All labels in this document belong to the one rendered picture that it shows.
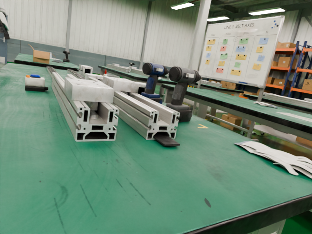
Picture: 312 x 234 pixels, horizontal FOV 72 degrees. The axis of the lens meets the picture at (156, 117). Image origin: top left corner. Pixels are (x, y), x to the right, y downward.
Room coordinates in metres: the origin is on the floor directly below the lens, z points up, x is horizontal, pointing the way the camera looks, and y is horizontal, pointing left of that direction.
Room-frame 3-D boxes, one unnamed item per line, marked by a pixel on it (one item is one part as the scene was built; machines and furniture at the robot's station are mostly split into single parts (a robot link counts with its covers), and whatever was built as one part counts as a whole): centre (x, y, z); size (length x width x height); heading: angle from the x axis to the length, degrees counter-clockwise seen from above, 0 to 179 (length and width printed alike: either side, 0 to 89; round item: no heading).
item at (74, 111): (0.85, 0.34, 0.82); 0.80 x 0.10 x 0.09; 31
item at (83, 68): (2.20, 0.78, 0.83); 0.11 x 0.10 x 0.10; 119
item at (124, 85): (0.95, 0.18, 0.87); 0.16 x 0.11 x 0.07; 31
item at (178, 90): (0.92, -0.10, 0.89); 0.20 x 0.08 x 0.22; 137
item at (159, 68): (1.14, 0.03, 0.89); 0.20 x 0.08 x 0.22; 143
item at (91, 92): (0.64, 0.21, 0.87); 0.16 x 0.11 x 0.07; 31
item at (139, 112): (0.95, 0.18, 0.82); 0.80 x 0.10 x 0.09; 31
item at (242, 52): (3.89, -1.12, 0.97); 1.50 x 0.50 x 1.95; 32
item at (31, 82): (1.03, 0.59, 0.81); 0.10 x 0.08 x 0.06; 121
